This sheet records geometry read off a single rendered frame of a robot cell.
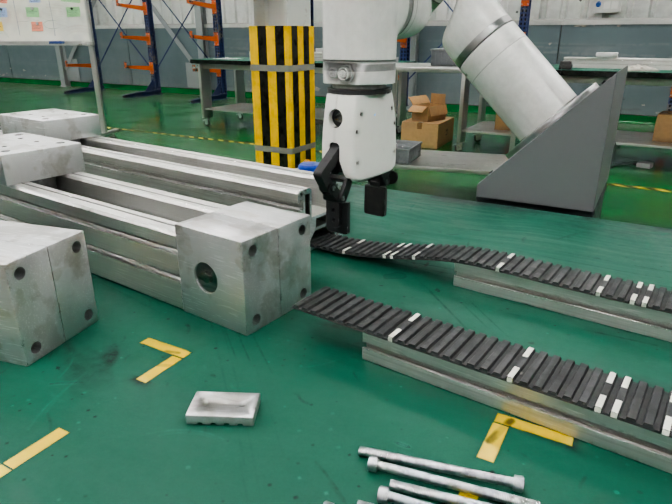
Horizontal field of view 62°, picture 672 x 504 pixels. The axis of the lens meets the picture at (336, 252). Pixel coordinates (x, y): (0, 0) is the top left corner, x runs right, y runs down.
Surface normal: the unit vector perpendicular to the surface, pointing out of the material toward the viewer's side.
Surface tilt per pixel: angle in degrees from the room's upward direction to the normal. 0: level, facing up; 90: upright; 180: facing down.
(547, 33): 90
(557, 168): 90
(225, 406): 0
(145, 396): 0
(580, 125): 90
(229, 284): 90
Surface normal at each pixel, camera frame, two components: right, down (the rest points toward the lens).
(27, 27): -0.17, 0.36
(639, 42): -0.50, 0.32
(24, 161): 0.82, 0.21
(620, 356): 0.00, -0.93
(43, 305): 0.95, 0.11
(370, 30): 0.23, 0.36
